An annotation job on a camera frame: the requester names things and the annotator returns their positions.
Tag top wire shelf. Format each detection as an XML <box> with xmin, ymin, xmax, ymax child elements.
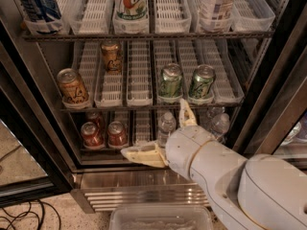
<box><xmin>23</xmin><ymin>31</ymin><xmax>274</xmax><ymax>42</ymax></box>

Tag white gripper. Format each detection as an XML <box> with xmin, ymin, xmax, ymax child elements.
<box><xmin>121</xmin><ymin>99</ymin><xmax>215</xmax><ymax>179</ymax></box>

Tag clear water bottle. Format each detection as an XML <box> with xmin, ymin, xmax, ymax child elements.
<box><xmin>209</xmin><ymin>113</ymin><xmax>230</xmax><ymax>143</ymax></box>
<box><xmin>206</xmin><ymin>106</ymin><xmax>224</xmax><ymax>119</ymax></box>
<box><xmin>157</xmin><ymin>111</ymin><xmax>177</xmax><ymax>148</ymax></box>

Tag white labelled bottle top shelf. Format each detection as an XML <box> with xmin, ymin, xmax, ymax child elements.
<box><xmin>200</xmin><ymin>0</ymin><xmax>234</xmax><ymax>20</ymax></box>

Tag clear plastic bin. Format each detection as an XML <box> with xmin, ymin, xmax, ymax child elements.
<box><xmin>108</xmin><ymin>204</ymin><xmax>213</xmax><ymax>230</ymax></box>

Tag orange can shelf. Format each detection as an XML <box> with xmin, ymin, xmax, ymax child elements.
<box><xmin>101</xmin><ymin>41</ymin><xmax>123</xmax><ymax>74</ymax></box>

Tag red can rear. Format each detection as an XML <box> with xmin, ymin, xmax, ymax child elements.
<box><xmin>85</xmin><ymin>111</ymin><xmax>106</xmax><ymax>132</ymax></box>

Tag black cables on floor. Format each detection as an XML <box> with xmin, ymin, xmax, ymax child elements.
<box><xmin>0</xmin><ymin>198</ymin><xmax>62</xmax><ymax>230</ymax></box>

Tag stainless steel fridge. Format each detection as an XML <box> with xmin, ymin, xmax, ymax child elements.
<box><xmin>0</xmin><ymin>0</ymin><xmax>307</xmax><ymax>213</ymax></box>

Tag clear water bottle rear right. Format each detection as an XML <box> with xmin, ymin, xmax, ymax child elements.
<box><xmin>206</xmin><ymin>106</ymin><xmax>224</xmax><ymax>119</ymax></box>

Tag red can front right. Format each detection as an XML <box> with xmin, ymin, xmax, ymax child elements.
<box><xmin>107</xmin><ymin>121</ymin><xmax>128</xmax><ymax>146</ymax></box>

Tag middle wire shelf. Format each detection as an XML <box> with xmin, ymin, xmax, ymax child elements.
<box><xmin>60</xmin><ymin>103</ymin><xmax>242</xmax><ymax>113</ymax></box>

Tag glass fridge door left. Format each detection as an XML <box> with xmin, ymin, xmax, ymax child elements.
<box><xmin>0</xmin><ymin>43</ymin><xmax>73</xmax><ymax>207</ymax></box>

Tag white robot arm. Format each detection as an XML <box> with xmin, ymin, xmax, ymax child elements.
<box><xmin>122</xmin><ymin>100</ymin><xmax>307</xmax><ymax>230</ymax></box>

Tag orange can front left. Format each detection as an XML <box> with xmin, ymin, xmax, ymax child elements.
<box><xmin>57</xmin><ymin>68</ymin><xmax>89</xmax><ymax>104</ymax></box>

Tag red can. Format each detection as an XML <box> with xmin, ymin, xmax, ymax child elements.
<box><xmin>85</xmin><ymin>111</ymin><xmax>106</xmax><ymax>132</ymax></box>
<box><xmin>81</xmin><ymin>122</ymin><xmax>104</xmax><ymax>147</ymax></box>
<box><xmin>107</xmin><ymin>121</ymin><xmax>128</xmax><ymax>146</ymax></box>

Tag green can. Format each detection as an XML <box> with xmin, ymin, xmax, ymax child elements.
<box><xmin>189</xmin><ymin>64</ymin><xmax>216</xmax><ymax>100</ymax></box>
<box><xmin>158</xmin><ymin>63</ymin><xmax>182</xmax><ymax>98</ymax></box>

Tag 7up bottle top shelf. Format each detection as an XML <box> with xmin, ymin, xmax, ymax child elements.
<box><xmin>115</xmin><ymin>0</ymin><xmax>147</xmax><ymax>21</ymax></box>

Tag red can front left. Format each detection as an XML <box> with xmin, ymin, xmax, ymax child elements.
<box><xmin>81</xmin><ymin>122</ymin><xmax>104</xmax><ymax>147</ymax></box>

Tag green can left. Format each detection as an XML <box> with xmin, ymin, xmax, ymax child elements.
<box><xmin>158</xmin><ymin>63</ymin><xmax>182</xmax><ymax>98</ymax></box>

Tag blue bottle top shelf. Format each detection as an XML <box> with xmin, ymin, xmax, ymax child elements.
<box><xmin>20</xmin><ymin>0</ymin><xmax>61</xmax><ymax>22</ymax></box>

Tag green can right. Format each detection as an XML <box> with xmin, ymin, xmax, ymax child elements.
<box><xmin>189</xmin><ymin>64</ymin><xmax>216</xmax><ymax>100</ymax></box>

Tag clear water bottle centre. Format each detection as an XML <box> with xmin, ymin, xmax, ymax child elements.
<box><xmin>157</xmin><ymin>111</ymin><xmax>177</xmax><ymax>148</ymax></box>

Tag wire shelf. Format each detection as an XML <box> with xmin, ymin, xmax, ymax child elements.
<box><xmin>23</xmin><ymin>31</ymin><xmax>274</xmax><ymax>42</ymax></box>
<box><xmin>60</xmin><ymin>103</ymin><xmax>242</xmax><ymax>113</ymax></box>

